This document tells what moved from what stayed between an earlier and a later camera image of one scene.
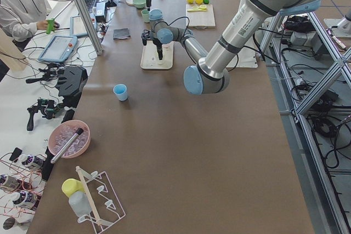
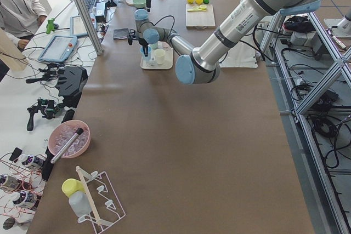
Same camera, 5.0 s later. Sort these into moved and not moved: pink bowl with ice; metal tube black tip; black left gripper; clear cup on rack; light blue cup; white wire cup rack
Moved: black left gripper; light blue cup
Not moved: white wire cup rack; clear cup on rack; pink bowl with ice; metal tube black tip
